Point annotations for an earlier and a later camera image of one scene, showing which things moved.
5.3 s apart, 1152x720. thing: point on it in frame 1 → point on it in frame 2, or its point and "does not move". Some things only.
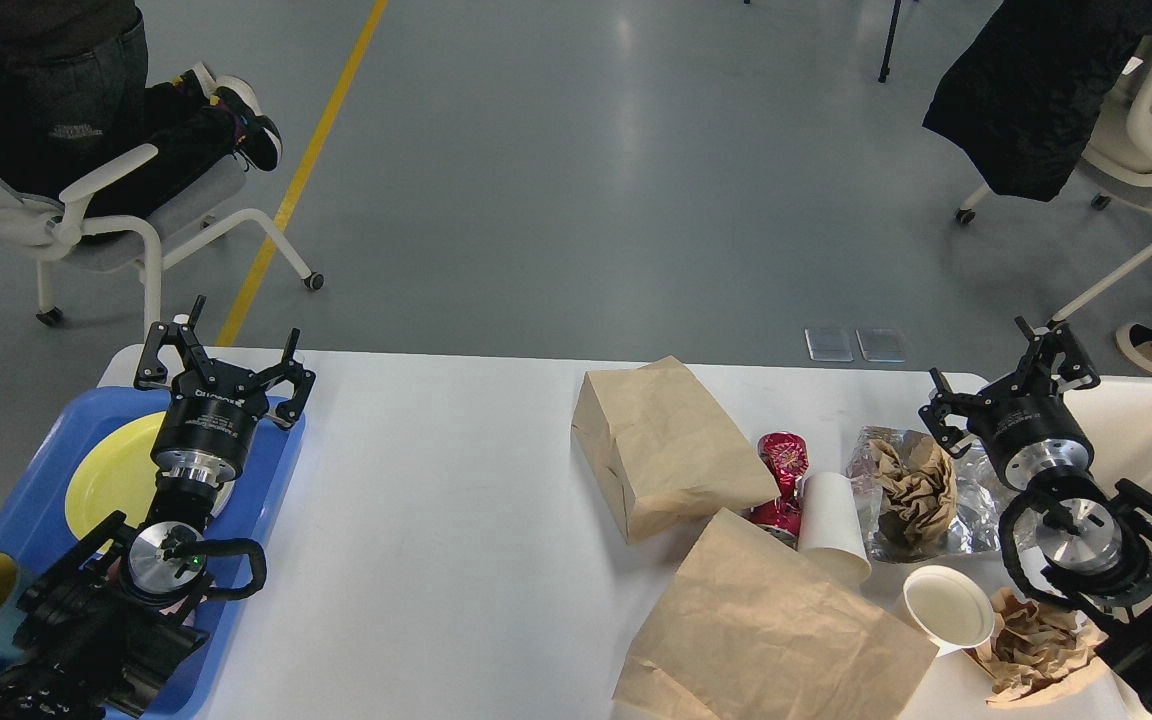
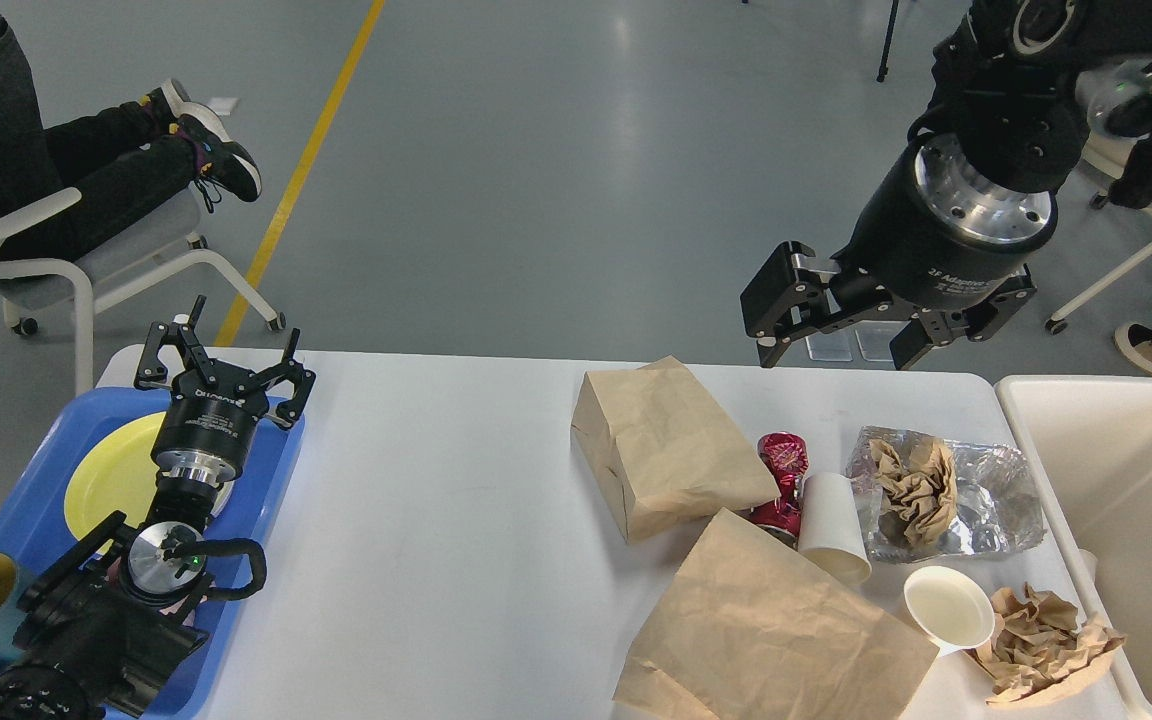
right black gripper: [1022, 419] → [931, 237]
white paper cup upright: [950, 609] does not move
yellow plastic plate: [120, 475] does not move
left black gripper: [213, 406] does not move
